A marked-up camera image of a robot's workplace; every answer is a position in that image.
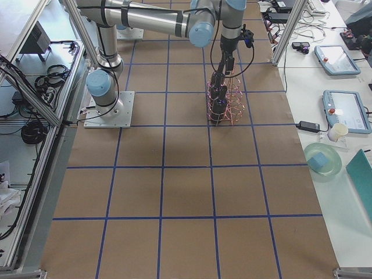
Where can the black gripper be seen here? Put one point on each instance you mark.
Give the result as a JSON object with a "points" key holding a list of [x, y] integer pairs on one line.
{"points": [[227, 46]]}

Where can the dark wine bottle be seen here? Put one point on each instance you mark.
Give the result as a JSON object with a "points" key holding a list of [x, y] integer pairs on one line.
{"points": [[217, 80], [217, 110]]}

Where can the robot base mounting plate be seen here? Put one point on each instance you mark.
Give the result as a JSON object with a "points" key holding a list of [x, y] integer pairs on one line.
{"points": [[116, 116]]}

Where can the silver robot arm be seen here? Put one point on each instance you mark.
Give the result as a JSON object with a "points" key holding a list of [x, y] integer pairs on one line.
{"points": [[196, 24]]}

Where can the dark wine bottle right slot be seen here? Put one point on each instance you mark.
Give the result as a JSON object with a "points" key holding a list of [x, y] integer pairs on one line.
{"points": [[218, 92]]}

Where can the dark wine bottle in basket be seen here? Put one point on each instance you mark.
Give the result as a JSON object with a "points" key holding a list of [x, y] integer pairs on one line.
{"points": [[217, 110]]}

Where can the black power brick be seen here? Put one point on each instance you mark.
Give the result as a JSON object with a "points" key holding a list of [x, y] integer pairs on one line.
{"points": [[308, 126]]}

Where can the teach pendant upper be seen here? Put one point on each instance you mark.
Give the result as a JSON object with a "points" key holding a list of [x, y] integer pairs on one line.
{"points": [[336, 60]]}

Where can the teach pendant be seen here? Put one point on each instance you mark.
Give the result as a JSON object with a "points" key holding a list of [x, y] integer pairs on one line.
{"points": [[346, 107], [336, 60]]}

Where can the teach pendant lower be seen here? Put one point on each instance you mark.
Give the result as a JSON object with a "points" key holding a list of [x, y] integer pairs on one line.
{"points": [[346, 107]]}

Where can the white paper cup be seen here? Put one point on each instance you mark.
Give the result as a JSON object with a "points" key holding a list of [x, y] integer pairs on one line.
{"points": [[337, 131]]}

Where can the blue sponge block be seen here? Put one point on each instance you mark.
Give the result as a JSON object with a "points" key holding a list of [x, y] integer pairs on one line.
{"points": [[317, 161]]}

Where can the green glass plate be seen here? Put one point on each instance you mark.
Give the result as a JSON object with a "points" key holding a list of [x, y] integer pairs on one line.
{"points": [[334, 165]]}

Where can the brown paper table cover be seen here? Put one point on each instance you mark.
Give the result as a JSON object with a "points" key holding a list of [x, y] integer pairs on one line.
{"points": [[174, 196]]}

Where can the teal board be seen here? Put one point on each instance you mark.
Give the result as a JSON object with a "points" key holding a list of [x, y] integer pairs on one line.
{"points": [[359, 170]]}

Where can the grey box device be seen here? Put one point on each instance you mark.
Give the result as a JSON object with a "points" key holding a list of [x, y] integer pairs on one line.
{"points": [[37, 42]]}

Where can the copper wire wine basket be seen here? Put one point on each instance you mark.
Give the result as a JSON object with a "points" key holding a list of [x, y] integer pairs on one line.
{"points": [[235, 106]]}

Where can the aluminium frame post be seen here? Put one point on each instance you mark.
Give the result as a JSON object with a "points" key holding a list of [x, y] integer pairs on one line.
{"points": [[293, 19]]}

